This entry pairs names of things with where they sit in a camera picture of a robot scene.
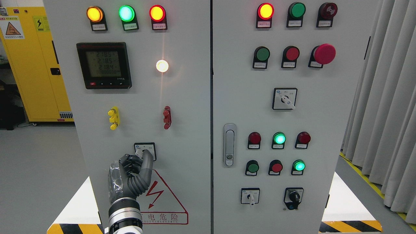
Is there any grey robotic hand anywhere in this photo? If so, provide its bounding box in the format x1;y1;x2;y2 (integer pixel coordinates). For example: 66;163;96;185
108;149;154;203

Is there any door rotary selector switch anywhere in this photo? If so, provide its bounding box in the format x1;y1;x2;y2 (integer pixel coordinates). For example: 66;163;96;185
134;142;157;161

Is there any small clear round light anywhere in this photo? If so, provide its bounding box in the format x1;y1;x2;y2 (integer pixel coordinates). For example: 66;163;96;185
155;59;169;73

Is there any red electric danger warning sticker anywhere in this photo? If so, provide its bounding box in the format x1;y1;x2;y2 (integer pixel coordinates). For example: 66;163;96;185
137;169;189;225

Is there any black digital power meter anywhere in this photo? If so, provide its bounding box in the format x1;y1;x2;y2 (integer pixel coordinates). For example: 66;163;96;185
77;42;132;89

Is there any dark red indicator lamp left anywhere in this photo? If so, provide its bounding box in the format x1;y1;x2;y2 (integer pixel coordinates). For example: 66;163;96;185
247;132;262;150

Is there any dark red indicator lamp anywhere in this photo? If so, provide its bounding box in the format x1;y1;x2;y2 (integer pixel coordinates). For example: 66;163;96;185
247;132;262;150
295;131;311;149

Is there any grey electrical control cabinet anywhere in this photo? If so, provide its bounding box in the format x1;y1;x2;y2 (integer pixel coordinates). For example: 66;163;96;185
44;0;382;234

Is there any red push button lower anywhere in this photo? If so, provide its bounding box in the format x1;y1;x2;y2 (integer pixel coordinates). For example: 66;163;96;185
268;160;283;176

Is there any red push button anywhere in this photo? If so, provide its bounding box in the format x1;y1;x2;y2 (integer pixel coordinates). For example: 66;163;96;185
268;160;283;176
281;46;300;69

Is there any lit green indicator lamp middle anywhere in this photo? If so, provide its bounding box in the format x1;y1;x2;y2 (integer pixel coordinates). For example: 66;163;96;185
271;132;286;150

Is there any red-orange indicator lamp left door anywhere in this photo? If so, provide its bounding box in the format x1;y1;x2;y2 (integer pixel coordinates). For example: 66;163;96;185
149;5;167;31

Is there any red-orange indicator lamp door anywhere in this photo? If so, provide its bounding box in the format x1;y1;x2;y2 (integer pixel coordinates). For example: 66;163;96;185
256;3;274;29
149;5;167;31

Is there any green indicator lamp top left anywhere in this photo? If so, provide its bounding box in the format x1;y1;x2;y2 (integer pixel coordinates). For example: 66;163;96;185
118;5;139;31

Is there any amber indicator lamp top left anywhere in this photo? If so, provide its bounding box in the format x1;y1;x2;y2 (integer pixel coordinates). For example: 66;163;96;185
86;6;108;31

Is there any lit green push button lower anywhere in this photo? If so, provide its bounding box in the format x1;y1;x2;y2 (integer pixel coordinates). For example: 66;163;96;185
291;159;306;176

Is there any yellow safety storage cabinet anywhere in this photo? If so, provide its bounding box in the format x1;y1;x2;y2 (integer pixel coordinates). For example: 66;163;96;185
1;6;74;123

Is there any dark red indicator lamp right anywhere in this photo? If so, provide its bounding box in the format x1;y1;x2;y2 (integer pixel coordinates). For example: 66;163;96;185
295;131;311;149

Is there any green push button upper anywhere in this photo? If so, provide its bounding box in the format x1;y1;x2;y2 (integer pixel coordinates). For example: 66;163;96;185
252;46;270;69

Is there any red push button upper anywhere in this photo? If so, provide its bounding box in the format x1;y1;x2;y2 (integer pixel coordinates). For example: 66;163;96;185
281;46;300;69

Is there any red-orange indicator lamp right door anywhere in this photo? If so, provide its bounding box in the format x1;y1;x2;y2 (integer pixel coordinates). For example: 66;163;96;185
256;3;274;29

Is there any red mushroom emergency stop button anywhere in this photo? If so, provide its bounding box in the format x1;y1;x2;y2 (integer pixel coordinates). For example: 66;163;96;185
308;44;337;69

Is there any green indicator lamp top right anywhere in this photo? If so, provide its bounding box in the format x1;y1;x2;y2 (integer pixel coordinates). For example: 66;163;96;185
286;2;306;28

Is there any grey curtain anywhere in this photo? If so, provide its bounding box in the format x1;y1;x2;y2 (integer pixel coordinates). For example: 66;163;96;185
342;0;416;225

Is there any dark red buzzer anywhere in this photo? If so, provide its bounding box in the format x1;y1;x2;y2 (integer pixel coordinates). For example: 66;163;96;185
316;2;338;28

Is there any yellow terminal post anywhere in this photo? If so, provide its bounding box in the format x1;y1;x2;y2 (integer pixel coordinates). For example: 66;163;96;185
107;106;120;130

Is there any red terminal post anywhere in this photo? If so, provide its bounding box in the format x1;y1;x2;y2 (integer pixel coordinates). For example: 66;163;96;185
162;106;172;129

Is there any grey cabinet door handle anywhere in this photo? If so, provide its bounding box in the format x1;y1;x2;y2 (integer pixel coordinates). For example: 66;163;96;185
223;123;237;167

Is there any lower white rotary selector switch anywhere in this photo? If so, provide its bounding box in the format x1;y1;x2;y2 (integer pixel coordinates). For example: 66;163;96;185
240;188;260;205

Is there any black knob selector switch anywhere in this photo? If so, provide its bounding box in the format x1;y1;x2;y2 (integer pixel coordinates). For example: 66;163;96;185
283;188;304;210

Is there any upper right rotary selector switch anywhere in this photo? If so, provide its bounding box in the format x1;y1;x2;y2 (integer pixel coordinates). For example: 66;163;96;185
272;88;298;111

